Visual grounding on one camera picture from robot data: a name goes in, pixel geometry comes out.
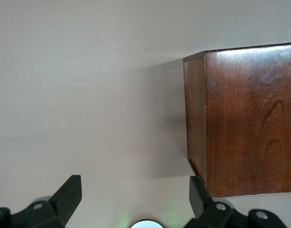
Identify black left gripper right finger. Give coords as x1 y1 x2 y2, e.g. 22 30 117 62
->
184 176 286 228

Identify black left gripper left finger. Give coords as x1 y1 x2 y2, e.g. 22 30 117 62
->
0 175 82 228

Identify dark brown wooden cabinet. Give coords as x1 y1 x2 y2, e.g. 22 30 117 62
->
183 42 291 198

